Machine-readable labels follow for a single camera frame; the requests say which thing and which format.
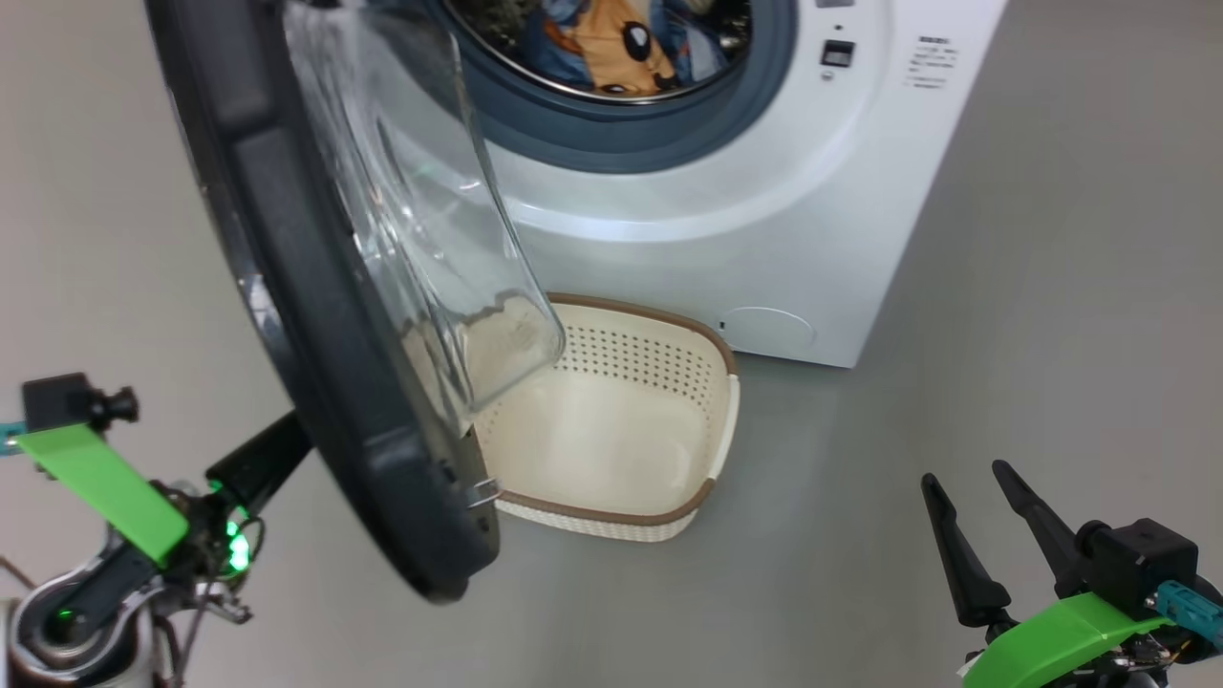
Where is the dark round washing machine door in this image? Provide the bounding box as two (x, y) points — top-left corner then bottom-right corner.
(143, 0), (567, 603)

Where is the round white filter cover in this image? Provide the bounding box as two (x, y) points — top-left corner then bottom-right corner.
(717, 306), (818, 356)

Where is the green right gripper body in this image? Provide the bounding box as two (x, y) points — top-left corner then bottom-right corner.
(960, 592), (1197, 688)

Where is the cream perforated laundry basket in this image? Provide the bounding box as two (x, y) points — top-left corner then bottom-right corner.
(401, 293), (741, 544)

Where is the grey rubber door gasket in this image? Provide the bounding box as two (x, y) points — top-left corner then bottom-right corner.
(425, 0), (800, 176)

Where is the blue bear-print garment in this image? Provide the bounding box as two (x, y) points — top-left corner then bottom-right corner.
(530, 0), (748, 94)

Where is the printed text warning sticker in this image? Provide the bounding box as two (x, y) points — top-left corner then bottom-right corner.
(906, 34), (958, 93)

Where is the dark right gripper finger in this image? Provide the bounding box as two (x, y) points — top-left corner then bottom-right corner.
(991, 460), (1086, 601)
(920, 472), (1014, 630)

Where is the orange bear-print garment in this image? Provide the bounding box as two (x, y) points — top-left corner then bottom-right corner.
(571, 0), (676, 95)

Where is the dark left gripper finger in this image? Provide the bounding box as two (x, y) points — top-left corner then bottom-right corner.
(205, 411), (314, 517)

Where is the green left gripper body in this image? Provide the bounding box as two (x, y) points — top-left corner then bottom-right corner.
(16, 423), (257, 624)

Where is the white front-load washing machine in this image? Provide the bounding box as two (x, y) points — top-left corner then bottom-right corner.
(420, 0), (1011, 370)

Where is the right arm cable, teal connector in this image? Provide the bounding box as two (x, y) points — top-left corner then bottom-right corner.
(1145, 576), (1223, 656)

